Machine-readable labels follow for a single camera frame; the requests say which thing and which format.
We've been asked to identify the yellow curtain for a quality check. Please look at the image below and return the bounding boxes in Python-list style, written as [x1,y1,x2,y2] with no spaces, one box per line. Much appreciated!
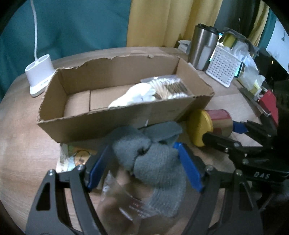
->
[126,0,223,48]

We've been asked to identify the bag of cotton swabs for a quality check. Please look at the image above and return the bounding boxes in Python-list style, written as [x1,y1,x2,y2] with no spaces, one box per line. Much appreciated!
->
[141,74,192,100]

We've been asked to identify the teal curtain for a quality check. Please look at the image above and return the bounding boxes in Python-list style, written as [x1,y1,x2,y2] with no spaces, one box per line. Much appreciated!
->
[1,1,131,98]

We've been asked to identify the clear plastic bags pile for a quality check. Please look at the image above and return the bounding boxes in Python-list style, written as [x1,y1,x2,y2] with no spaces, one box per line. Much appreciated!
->
[232,40,265,96]

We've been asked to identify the white lamp gooseneck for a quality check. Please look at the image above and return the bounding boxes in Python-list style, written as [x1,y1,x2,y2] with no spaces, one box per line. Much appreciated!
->
[30,0,38,61]

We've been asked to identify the stainless steel tumbler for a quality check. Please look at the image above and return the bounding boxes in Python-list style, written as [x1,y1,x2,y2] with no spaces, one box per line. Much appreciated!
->
[188,23,219,71]

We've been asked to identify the yellow sponge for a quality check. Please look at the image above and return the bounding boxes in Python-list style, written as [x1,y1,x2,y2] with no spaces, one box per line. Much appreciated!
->
[222,33,237,49]

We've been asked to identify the clear plastic bag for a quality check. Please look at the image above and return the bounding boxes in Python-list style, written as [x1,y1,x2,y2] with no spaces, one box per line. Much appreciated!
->
[96,171,186,234]

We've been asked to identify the white desk lamp base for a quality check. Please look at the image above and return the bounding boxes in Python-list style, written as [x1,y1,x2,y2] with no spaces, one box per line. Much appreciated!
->
[25,54,56,97]

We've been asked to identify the grey knitted socks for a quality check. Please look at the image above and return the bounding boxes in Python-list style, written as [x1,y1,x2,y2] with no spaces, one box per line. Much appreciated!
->
[107,121,186,217]

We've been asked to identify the white small box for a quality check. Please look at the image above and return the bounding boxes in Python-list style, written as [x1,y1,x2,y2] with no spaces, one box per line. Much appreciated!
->
[178,40,191,55]

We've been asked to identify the red gold yellow-lid can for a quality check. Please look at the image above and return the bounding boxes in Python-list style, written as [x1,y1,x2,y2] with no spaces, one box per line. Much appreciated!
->
[187,109,233,147]

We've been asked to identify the cartoon tissue pack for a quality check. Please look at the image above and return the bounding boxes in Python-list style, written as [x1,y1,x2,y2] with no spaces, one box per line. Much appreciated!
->
[55,144,97,173]

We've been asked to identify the white perforated basket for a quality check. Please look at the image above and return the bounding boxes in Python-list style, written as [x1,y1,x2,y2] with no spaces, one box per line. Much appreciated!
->
[205,46,241,88]

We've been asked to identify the red box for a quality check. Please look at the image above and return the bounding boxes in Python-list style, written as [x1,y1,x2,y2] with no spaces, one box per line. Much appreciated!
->
[259,90,278,127]

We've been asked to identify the brown cardboard box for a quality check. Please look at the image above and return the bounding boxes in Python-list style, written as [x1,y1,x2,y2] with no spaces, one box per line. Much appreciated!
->
[37,54,214,143]

